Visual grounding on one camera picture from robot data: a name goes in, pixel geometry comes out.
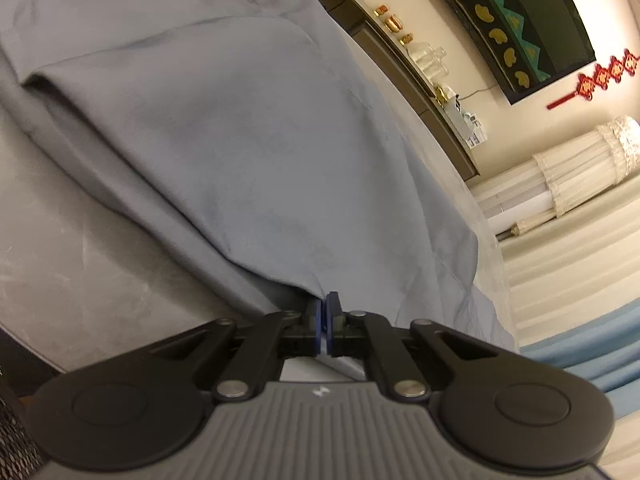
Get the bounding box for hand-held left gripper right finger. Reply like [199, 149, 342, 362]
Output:
[324, 291, 501, 402]

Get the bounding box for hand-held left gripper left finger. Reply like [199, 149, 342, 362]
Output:
[145, 299, 324, 402]

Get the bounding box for grey-blue garment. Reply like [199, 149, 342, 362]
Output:
[0, 0, 518, 376]

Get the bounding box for white boxes on cabinet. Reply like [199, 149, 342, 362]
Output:
[447, 97, 488, 150]

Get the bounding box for blue curtain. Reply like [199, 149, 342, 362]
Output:
[520, 302, 640, 413]

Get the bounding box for long low television cabinet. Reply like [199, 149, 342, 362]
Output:
[282, 0, 482, 182]

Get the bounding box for bed with grey sheet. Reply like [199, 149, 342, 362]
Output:
[0, 30, 521, 381]

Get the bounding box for cluster of clear glass jars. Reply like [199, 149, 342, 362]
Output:
[406, 42, 449, 78]

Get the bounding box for white ruffled curtain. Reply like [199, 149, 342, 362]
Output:
[471, 115, 640, 242]

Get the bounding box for dark speckled cloth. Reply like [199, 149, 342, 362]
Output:
[0, 367, 46, 480]

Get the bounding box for red knot wall hanging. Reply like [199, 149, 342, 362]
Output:
[546, 47, 640, 112]

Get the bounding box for dark wall painting with gold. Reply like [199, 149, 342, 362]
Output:
[410, 0, 598, 107]

